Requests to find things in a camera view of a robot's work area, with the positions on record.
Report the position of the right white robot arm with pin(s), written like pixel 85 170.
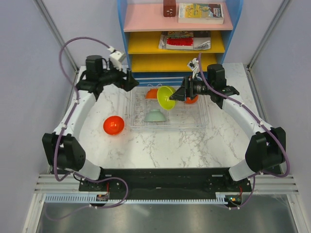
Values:
pixel 267 144

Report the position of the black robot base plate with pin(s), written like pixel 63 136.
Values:
pixel 166 183

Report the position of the red plastic bowl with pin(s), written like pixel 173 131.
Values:
pixel 191 101

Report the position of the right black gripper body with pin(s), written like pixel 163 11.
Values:
pixel 196 87

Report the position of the yellow cover book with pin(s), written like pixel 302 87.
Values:
pixel 201 13

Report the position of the pale green bowl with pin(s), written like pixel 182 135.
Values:
pixel 155 115

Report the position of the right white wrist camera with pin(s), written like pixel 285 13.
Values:
pixel 193 65

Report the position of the white slotted cable duct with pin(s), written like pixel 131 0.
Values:
pixel 103 199

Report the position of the orange bowl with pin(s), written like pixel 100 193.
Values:
pixel 151 94
pixel 113 125

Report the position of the aluminium frame rail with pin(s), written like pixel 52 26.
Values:
pixel 264 185

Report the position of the spiral notebook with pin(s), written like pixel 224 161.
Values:
pixel 201 40

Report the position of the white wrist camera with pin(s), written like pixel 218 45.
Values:
pixel 193 65
pixel 116 57

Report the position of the brown dice block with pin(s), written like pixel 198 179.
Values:
pixel 169 8

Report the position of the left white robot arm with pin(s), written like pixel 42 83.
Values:
pixel 62 147

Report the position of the lime green bowl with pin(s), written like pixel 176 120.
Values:
pixel 163 97

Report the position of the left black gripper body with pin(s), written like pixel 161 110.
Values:
pixel 113 76

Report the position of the blue shelf unit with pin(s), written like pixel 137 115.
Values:
pixel 141 27

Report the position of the red cover magazine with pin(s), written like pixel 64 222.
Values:
pixel 176 40

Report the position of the clear wire dish rack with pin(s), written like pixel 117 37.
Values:
pixel 183 117

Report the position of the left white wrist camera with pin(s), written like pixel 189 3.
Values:
pixel 116 57

